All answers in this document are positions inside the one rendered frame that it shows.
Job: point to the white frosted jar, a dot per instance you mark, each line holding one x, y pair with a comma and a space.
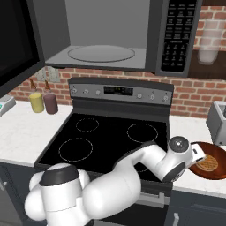
209, 39

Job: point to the brown bowl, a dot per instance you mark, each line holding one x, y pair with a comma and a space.
219, 153

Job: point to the dark grey base cabinet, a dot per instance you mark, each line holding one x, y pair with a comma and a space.
200, 210
14, 194

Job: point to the yellow squeeze bottle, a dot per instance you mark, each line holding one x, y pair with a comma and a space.
36, 101

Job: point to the golden round waffle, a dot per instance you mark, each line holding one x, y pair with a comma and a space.
208, 163

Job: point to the grey microwave oven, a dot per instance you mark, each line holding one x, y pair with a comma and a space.
173, 35

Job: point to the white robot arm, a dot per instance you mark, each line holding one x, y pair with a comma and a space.
109, 191

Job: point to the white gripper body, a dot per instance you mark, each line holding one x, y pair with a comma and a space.
200, 151

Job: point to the dark wooden shelf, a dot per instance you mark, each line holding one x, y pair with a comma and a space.
206, 72

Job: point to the silver stove knob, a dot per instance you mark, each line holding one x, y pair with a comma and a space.
152, 96
98, 92
165, 98
74, 90
85, 91
139, 95

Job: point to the dark red squeeze bottle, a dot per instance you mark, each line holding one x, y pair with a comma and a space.
51, 103

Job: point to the glass microwave turntable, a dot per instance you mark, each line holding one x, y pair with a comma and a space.
101, 53

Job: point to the silver toaster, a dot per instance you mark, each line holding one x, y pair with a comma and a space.
217, 122

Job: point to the black electric stove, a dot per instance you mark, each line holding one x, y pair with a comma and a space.
111, 132

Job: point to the white kitchen scale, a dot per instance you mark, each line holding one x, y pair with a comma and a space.
6, 104

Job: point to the black microwave door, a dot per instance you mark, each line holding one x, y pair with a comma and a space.
14, 44

